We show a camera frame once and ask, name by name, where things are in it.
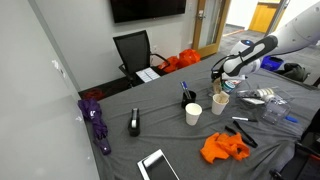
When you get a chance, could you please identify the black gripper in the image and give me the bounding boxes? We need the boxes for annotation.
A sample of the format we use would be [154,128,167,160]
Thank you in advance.
[211,69,224,81]

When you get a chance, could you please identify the wooden Merry Christmas sign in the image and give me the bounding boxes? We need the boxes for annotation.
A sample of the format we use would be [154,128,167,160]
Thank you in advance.
[213,79,222,94]

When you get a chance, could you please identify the white paper cup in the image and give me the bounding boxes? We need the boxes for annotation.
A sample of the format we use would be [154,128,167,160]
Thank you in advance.
[185,103,202,126]

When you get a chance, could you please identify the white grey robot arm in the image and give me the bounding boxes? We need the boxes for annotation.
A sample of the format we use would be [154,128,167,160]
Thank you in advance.
[211,2,320,80]

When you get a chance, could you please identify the white cup with wooden sticks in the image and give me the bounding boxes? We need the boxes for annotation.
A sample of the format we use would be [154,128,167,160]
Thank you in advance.
[212,91,229,115]

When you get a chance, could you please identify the black pen holder cup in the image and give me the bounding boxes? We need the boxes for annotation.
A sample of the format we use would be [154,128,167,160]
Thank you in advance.
[181,91,196,109]

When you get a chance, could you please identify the teal Ice Breakers mints tin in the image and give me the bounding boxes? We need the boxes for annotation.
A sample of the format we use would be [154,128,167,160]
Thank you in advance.
[222,81,235,94]

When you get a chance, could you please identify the orange bag on floor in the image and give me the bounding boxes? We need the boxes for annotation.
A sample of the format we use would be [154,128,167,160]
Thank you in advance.
[158,49,201,73]

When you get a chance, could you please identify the blue pen in holder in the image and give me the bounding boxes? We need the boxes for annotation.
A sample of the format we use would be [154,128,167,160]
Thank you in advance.
[180,81,191,99]

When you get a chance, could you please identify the black and white marker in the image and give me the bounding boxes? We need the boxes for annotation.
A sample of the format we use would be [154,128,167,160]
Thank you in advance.
[231,116,258,122]

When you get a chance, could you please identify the grey tablecloth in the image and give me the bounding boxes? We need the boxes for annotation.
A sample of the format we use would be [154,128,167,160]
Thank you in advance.
[92,54,320,180]

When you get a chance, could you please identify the white tape rolls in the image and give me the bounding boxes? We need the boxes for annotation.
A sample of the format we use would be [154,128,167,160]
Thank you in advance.
[257,88,274,102]

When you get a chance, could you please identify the blue recycling bin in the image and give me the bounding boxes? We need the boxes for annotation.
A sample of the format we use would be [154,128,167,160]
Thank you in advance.
[261,56,284,71]

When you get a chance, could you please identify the wooden glass door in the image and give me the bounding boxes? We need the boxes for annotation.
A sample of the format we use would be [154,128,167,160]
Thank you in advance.
[192,0,231,58]

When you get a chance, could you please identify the clear organizer tray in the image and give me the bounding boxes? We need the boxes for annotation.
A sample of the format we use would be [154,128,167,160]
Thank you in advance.
[236,86,294,105]

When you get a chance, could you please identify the white paper on chair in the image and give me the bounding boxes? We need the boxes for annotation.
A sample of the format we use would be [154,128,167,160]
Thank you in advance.
[136,67,160,82]

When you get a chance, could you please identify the small clear acrylic box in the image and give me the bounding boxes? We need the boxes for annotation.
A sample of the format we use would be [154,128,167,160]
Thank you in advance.
[262,100,291,124]

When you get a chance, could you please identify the orange cloth on table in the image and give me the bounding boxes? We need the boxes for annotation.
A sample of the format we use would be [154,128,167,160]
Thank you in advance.
[200,132,250,164]

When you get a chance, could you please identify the blue marker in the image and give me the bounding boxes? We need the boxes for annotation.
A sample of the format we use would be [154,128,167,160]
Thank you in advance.
[285,116,298,123]

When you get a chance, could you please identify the black mesh office chair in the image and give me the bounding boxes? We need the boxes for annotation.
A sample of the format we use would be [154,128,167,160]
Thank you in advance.
[113,30,170,88]

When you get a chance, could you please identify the purple folded umbrella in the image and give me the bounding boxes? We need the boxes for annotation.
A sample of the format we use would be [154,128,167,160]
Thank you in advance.
[78,98,111,155]

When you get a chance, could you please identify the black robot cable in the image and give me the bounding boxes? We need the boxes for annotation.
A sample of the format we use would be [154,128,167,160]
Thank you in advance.
[211,54,244,73]

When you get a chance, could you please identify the black strap on table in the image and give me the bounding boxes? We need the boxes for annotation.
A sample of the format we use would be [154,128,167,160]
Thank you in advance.
[224,120,259,149]

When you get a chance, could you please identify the tablet with white frame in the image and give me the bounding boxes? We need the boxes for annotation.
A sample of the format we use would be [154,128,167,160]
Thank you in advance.
[137,149,180,180]

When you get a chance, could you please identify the wall mounted black television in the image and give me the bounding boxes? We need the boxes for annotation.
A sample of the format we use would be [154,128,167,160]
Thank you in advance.
[110,0,186,23]

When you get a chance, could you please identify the red coiled cable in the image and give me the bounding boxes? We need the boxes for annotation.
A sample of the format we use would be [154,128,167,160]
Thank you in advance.
[83,88,106,101]

